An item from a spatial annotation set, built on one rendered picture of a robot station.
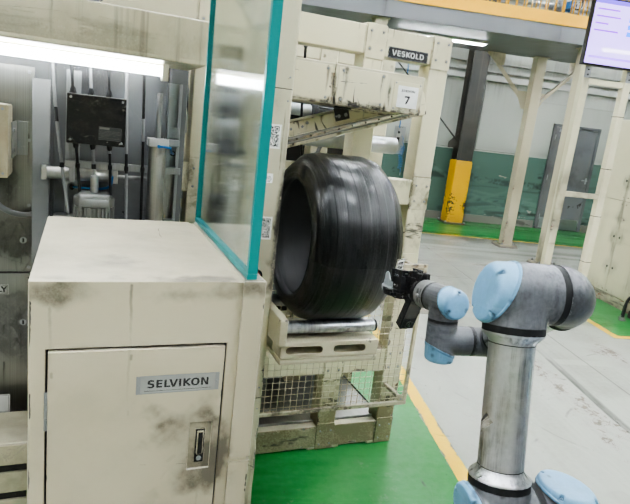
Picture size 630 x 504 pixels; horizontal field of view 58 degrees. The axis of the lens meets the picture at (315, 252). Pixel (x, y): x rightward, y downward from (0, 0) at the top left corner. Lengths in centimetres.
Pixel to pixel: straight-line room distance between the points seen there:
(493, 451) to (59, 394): 78
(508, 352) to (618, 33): 490
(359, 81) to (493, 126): 984
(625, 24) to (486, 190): 660
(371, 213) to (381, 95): 61
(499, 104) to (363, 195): 1028
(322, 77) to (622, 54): 405
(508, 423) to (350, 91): 140
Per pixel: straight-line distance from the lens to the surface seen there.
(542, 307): 110
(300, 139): 224
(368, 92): 220
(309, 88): 211
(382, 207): 179
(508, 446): 115
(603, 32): 575
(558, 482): 127
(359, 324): 197
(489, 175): 1192
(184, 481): 120
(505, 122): 1205
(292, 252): 223
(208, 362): 109
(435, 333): 144
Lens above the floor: 156
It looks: 13 degrees down
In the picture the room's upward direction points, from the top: 7 degrees clockwise
